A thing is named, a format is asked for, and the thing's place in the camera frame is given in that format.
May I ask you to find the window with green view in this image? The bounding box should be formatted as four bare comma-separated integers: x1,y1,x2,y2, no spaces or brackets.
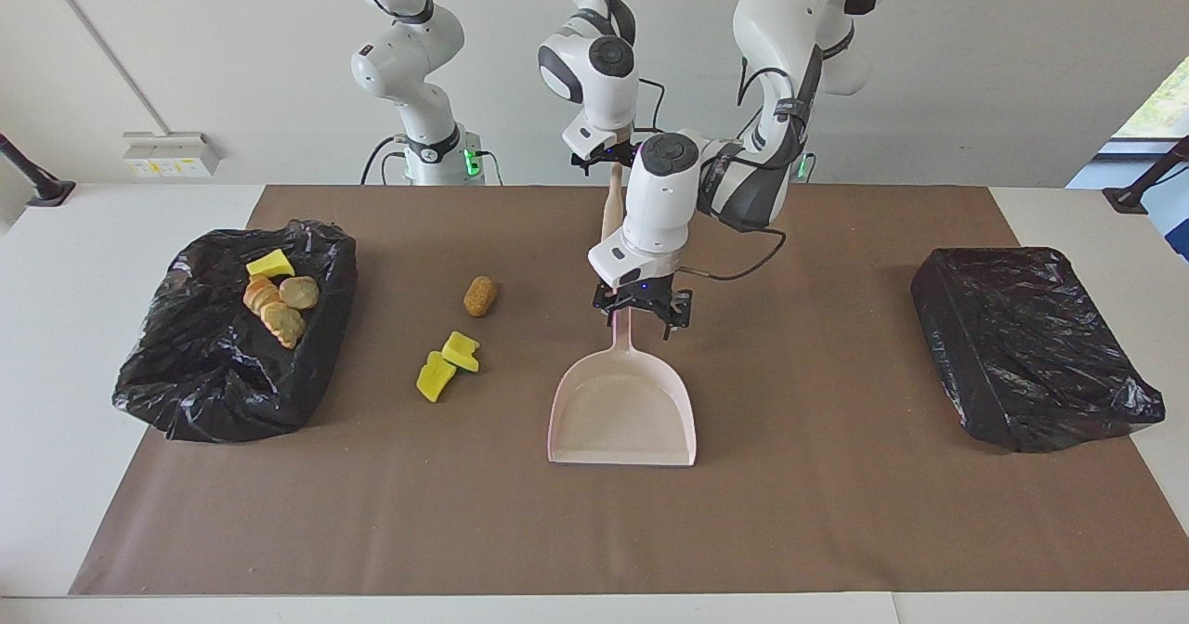
1110,53,1189,140

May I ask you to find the flat black trash bag bin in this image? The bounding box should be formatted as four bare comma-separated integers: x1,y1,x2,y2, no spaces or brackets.
910,247,1166,455

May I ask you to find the green and yellow sponge piece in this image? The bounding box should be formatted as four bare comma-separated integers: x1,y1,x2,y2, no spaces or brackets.
246,249,296,280

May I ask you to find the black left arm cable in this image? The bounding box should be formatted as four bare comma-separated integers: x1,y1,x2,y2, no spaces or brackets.
683,229,790,283

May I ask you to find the brown paper table mat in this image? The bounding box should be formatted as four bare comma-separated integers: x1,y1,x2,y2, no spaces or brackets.
70,185,1189,597

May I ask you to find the pink plastic dustpan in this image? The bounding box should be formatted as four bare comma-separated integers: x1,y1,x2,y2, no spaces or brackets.
547,306,698,467

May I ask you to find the black right arm base cable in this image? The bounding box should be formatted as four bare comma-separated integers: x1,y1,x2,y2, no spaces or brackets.
360,136,410,186

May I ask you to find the pink handled hand brush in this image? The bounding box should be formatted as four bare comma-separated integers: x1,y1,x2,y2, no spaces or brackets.
601,164,633,244

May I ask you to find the orange croissant piece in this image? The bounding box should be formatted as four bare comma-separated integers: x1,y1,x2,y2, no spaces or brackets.
243,276,282,319

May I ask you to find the white wall socket box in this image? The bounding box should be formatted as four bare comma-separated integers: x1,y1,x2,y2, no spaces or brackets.
123,132,222,177

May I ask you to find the black camera stand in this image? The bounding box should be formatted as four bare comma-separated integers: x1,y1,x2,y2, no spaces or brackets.
1103,135,1189,215
0,134,77,208

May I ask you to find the open black trash bag bin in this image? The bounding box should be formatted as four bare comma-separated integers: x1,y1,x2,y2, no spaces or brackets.
112,220,359,444

